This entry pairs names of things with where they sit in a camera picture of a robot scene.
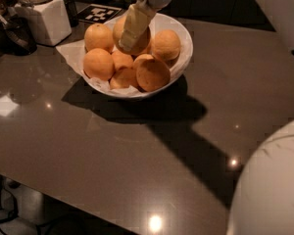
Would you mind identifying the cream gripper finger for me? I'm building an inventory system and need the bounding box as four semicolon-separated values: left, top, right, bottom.
119;0;156;51

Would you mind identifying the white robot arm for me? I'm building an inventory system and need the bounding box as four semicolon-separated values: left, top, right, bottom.
125;0;294;235

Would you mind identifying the white ceramic bowl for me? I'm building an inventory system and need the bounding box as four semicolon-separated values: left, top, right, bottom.
77;11;194;100

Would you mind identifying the small hidden orange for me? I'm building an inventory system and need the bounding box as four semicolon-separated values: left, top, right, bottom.
112;50;133;71

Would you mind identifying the black white marker tag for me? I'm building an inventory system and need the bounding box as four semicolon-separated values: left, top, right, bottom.
77;4;122;24

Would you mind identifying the orange front bottom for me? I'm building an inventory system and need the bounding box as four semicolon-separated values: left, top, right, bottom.
110;69;138;89

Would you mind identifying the white paper liner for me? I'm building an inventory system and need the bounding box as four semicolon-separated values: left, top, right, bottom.
55;10;187;96

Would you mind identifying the white square canister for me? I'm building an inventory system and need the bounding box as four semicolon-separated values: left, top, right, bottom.
15;0;72;46

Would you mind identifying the dark pot with handle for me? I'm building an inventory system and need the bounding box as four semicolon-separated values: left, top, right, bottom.
0;14;37;56

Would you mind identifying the black floor cable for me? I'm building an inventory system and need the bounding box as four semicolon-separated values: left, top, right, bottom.
0;176;43;235

